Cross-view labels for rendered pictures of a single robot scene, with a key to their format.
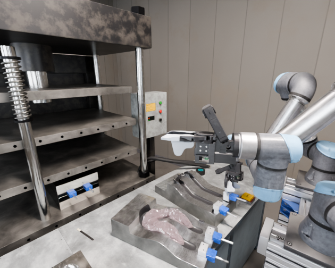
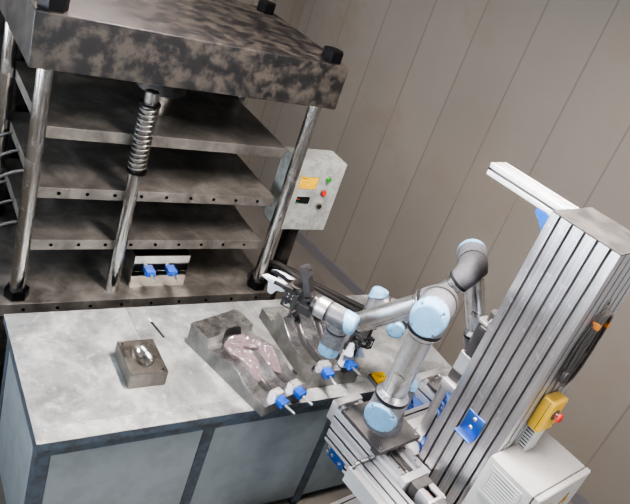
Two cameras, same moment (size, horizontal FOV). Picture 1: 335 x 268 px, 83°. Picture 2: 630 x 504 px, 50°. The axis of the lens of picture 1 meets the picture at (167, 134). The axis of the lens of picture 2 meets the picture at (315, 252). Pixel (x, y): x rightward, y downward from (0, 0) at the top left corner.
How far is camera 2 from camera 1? 182 cm
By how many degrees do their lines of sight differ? 12
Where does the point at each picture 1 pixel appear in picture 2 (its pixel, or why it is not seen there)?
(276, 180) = (330, 341)
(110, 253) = (179, 358)
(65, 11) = (229, 66)
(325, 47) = not seen: outside the picture
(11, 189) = (92, 241)
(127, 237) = (202, 350)
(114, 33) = (282, 90)
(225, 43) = (534, 84)
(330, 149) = not seen: hidden behind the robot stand
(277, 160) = (334, 327)
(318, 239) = not seen: hidden behind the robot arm
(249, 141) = (321, 306)
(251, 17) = (599, 60)
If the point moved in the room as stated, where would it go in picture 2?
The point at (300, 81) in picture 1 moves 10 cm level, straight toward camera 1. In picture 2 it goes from (463, 263) to (448, 266)
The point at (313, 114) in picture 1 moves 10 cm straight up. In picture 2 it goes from (391, 307) to (402, 283)
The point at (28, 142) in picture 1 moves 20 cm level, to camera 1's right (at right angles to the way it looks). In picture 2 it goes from (131, 197) to (173, 216)
